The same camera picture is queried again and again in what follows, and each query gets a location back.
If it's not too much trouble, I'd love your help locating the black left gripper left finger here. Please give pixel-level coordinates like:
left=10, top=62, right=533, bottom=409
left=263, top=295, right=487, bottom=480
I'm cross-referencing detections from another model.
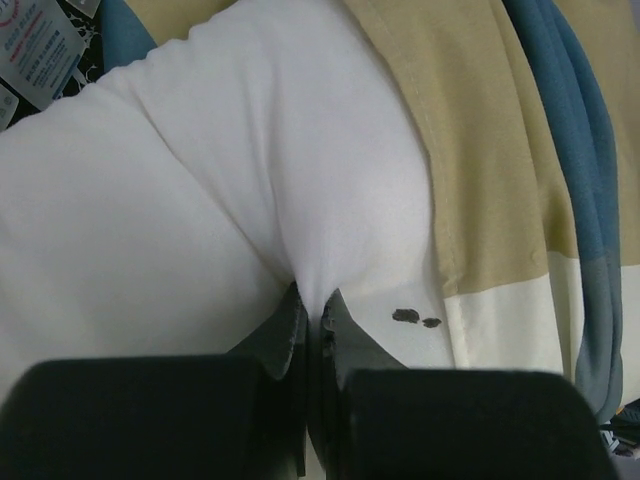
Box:
left=1, top=287, right=306, bottom=479

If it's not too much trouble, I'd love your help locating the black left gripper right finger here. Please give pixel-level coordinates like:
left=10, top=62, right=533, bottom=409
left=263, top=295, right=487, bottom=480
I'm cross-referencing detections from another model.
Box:
left=307, top=294, right=618, bottom=479

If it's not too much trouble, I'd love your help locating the blue beige patchwork pillowcase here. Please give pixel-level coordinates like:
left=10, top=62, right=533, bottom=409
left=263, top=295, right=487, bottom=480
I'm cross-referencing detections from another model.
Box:
left=105, top=1, right=639, bottom=421

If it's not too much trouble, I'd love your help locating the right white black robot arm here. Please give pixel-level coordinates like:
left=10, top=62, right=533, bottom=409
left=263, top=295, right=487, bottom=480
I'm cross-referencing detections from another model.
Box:
left=599, top=400, right=640, bottom=460

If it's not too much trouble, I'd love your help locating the plain white pillow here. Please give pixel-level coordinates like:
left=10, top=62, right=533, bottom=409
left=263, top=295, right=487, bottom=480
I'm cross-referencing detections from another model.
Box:
left=0, top=0, right=104, bottom=130

